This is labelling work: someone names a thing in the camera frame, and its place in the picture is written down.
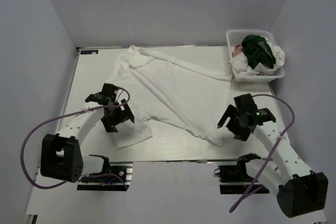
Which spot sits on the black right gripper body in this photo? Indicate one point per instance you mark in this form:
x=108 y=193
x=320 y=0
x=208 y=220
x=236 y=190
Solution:
x=238 y=117

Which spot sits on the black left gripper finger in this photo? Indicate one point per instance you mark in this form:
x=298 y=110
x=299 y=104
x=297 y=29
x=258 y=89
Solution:
x=123 y=113
x=109 y=125

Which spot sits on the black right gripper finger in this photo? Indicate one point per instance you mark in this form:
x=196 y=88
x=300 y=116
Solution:
x=229 y=113
x=241 y=133

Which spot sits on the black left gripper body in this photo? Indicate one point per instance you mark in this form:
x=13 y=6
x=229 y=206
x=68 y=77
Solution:
x=116 y=110

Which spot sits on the white printed t shirt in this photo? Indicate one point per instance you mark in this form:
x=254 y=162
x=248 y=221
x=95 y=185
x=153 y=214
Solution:
x=240 y=65

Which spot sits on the pink t shirt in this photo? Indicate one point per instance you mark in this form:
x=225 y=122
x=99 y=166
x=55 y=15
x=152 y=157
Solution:
x=237 y=50

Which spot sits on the dark green t shirt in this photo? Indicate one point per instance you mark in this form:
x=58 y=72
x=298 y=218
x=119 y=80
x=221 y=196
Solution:
x=257 y=51

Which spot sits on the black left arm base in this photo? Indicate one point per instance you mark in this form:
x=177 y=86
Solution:
x=100 y=174

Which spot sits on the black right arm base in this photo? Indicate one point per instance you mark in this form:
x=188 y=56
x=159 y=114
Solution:
x=233 y=178

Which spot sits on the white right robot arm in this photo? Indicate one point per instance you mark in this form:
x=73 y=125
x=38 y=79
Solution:
x=298 y=189

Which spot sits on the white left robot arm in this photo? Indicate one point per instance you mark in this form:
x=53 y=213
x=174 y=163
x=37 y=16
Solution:
x=61 y=156

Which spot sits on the blue label sticker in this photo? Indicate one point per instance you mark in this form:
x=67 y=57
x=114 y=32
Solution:
x=89 y=52

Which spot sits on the white plastic laundry basket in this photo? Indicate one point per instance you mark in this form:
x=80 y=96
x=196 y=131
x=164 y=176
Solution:
x=235 y=37

